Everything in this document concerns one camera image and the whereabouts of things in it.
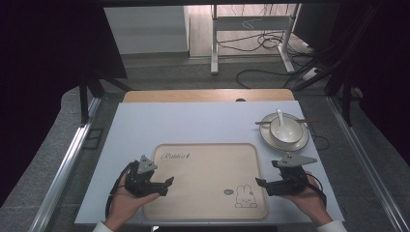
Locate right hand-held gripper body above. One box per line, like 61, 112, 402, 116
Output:
271, 153, 319, 197

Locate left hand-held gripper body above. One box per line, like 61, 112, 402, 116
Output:
124, 155, 170, 198

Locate person's left hand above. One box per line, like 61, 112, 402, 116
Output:
103, 180, 161, 232

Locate person's right hand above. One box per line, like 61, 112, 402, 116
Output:
279, 173, 334, 227

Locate beige tray with rabbit print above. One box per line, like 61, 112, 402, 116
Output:
142, 142, 270, 221

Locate white plate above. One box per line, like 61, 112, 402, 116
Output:
258, 112, 310, 153

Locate white bowl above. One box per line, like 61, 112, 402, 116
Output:
269, 115, 305, 145

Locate white ceramic spoon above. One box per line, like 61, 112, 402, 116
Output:
276, 107, 296, 136

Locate brown wooden chopsticks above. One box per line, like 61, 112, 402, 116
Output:
254, 118, 322, 126

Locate wooden table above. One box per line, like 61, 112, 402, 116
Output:
122, 88, 296, 104

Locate black metal stand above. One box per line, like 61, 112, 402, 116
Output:
323, 6, 381, 128
77, 68, 132, 127

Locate white power strip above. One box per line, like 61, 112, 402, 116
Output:
302, 67, 321, 82

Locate dark curtain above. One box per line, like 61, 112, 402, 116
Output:
327, 0, 410, 168
0, 0, 129, 208

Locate white cabinet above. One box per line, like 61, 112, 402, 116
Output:
102, 5, 191, 56

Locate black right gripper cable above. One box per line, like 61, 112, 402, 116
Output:
305, 173, 328, 208

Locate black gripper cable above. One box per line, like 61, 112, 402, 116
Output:
305, 173, 328, 208
104, 160, 139, 220

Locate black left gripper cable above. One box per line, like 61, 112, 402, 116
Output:
104, 160, 139, 220

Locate thin black cable loop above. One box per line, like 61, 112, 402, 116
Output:
304, 124, 331, 152

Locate metal rail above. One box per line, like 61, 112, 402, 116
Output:
325, 96, 410, 232
28, 96, 103, 232

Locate black floor cable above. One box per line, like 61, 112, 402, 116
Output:
235, 68, 293, 90

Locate tangle of black floor cables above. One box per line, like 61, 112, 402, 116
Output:
216, 30, 312, 55

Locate white metal desk frame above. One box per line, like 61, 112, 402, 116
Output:
210, 3, 302, 76

